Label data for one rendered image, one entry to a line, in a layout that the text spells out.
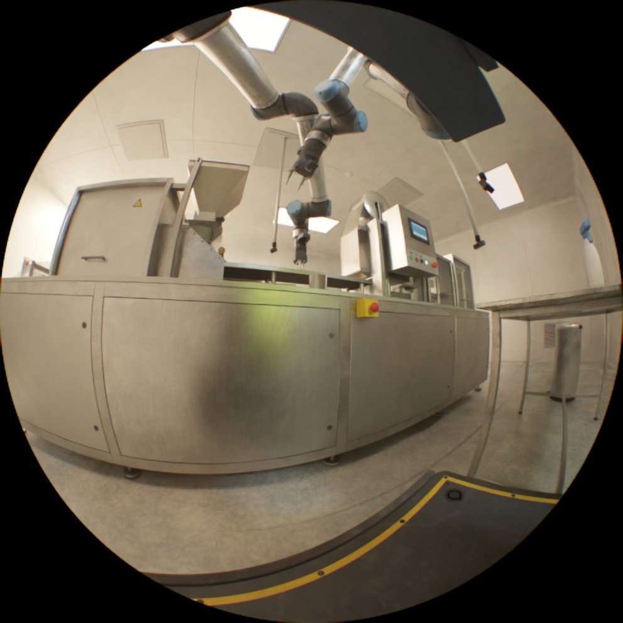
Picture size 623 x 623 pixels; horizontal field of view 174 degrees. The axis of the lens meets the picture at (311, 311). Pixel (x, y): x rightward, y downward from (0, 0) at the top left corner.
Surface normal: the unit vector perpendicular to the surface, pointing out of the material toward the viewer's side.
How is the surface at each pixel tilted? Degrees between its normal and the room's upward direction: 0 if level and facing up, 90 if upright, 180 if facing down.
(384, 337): 90
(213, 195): 114
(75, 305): 90
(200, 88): 180
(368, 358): 90
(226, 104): 180
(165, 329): 90
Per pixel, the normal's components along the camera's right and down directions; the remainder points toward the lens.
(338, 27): -0.01, 1.00
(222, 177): 0.37, 0.33
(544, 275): -0.91, -0.04
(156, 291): 0.41, -0.08
